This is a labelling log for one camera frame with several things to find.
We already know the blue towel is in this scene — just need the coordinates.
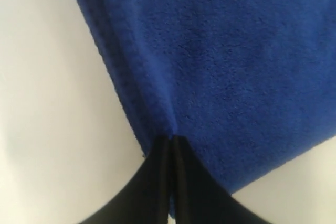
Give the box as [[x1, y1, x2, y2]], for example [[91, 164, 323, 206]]
[[77, 0, 335, 193]]

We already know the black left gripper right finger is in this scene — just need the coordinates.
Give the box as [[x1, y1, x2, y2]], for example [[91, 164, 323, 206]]
[[171, 136, 265, 224]]

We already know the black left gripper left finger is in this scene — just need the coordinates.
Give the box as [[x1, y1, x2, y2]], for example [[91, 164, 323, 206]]
[[83, 136, 172, 224]]

